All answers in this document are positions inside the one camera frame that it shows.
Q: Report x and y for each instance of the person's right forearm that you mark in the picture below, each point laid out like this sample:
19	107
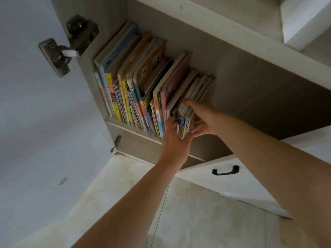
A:
279	173

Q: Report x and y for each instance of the white cabinet door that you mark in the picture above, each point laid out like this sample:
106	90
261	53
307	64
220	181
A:
38	113
245	185

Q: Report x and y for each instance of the row of colourful books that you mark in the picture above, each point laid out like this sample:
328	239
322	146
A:
134	82

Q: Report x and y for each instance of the person's left forearm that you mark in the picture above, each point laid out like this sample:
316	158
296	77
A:
134	211

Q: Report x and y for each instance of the white wooden cabinet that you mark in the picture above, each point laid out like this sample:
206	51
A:
245	82

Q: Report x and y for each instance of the person's left hand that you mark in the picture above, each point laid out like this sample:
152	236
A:
175	149

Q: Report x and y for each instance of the small metal cabinet hinge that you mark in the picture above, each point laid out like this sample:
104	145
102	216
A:
116	143

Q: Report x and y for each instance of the person's right hand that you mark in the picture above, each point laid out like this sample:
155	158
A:
209	118

